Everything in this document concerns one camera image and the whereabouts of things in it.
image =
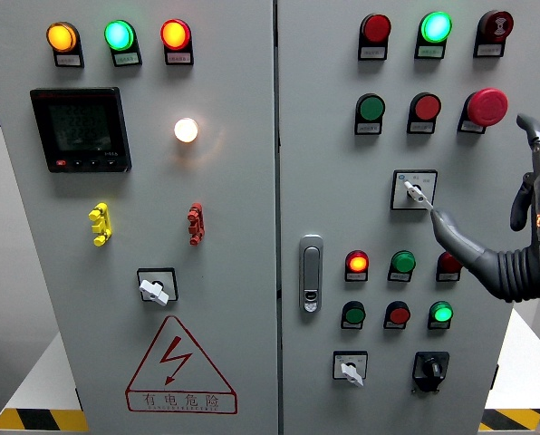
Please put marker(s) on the small red push button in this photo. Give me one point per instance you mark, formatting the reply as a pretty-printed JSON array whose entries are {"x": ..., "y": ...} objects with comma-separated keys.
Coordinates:
[
  {"x": 449, "y": 265},
  {"x": 398, "y": 313}
]

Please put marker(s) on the small label plate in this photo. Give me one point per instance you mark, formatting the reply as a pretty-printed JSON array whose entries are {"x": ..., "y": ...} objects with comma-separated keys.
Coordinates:
[
  {"x": 420, "y": 127},
  {"x": 429, "y": 52},
  {"x": 179, "y": 58},
  {"x": 398, "y": 277},
  {"x": 438, "y": 325},
  {"x": 351, "y": 325},
  {"x": 367, "y": 128},
  {"x": 488, "y": 50},
  {"x": 470, "y": 127},
  {"x": 356, "y": 277},
  {"x": 446, "y": 277},
  {"x": 372, "y": 53},
  {"x": 394, "y": 325},
  {"x": 127, "y": 59},
  {"x": 69, "y": 60}
]

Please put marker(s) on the small green lit lamp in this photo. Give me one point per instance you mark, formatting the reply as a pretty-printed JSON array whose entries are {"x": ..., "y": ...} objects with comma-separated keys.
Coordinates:
[{"x": 441, "y": 312}]

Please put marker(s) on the small green push button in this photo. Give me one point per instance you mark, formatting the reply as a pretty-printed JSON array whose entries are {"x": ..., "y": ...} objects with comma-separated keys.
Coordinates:
[
  {"x": 354, "y": 313},
  {"x": 403, "y": 262}
]

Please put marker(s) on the black door hinge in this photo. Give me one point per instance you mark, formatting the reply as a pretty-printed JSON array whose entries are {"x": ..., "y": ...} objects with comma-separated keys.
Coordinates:
[
  {"x": 79, "y": 399},
  {"x": 494, "y": 376}
]

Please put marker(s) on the black and yellow striped tape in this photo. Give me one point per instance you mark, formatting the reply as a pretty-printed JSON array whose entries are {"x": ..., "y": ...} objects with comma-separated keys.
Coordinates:
[
  {"x": 510, "y": 419},
  {"x": 39, "y": 420}
]

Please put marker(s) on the small red lit lamp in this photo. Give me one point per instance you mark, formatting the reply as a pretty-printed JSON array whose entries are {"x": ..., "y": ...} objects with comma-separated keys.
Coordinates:
[{"x": 357, "y": 262}]

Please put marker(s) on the large red stop button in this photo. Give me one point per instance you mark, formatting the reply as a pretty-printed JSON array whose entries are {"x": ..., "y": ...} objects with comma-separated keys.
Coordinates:
[{"x": 487, "y": 106}]

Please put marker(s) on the large red push button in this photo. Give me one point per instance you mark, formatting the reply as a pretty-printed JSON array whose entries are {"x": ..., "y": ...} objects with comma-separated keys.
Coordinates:
[{"x": 427, "y": 107}]

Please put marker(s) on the pale grey door with lock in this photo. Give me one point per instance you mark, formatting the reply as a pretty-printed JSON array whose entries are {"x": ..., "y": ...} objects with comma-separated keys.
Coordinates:
[{"x": 333, "y": 190}]

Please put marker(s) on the silver door lock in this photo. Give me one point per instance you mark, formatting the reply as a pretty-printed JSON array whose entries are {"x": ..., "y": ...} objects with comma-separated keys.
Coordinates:
[{"x": 311, "y": 272}]

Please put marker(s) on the large green push button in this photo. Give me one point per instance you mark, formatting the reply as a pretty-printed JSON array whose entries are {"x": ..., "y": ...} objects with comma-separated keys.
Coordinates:
[{"x": 371, "y": 108}]

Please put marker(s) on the red buzzer with white symbol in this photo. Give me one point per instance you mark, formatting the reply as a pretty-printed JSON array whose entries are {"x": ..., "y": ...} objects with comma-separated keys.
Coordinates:
[{"x": 496, "y": 25}]

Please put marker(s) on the large green indicator lamp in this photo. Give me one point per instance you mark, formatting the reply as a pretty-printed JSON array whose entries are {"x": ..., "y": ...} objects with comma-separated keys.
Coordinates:
[
  {"x": 436, "y": 27},
  {"x": 119, "y": 35}
]

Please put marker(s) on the pale grey door with display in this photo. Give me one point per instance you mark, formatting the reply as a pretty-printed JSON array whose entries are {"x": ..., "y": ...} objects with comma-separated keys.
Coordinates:
[{"x": 234, "y": 204}]

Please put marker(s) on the large dark red indicator lamp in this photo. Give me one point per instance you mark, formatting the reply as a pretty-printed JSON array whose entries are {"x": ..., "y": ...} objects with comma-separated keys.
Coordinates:
[{"x": 376, "y": 28}]

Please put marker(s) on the red warning triangle sticker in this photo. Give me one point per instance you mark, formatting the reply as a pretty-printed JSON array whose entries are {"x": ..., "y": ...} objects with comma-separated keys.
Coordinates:
[{"x": 175, "y": 351}]

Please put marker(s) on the white round lamp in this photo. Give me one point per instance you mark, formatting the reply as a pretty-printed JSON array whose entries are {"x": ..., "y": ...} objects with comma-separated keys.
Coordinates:
[{"x": 186, "y": 130}]

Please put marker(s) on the large red lit indicator lamp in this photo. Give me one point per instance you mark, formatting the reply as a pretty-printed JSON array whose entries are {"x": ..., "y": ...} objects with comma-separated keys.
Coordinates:
[{"x": 175, "y": 34}]

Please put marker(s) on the black digital display meter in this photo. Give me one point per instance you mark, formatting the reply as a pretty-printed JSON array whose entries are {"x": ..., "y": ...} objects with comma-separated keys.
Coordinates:
[{"x": 82, "y": 129}]

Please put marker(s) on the yellow round indicator lamp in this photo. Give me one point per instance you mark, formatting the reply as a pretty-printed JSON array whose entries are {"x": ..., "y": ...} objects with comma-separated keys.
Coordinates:
[{"x": 62, "y": 37}]

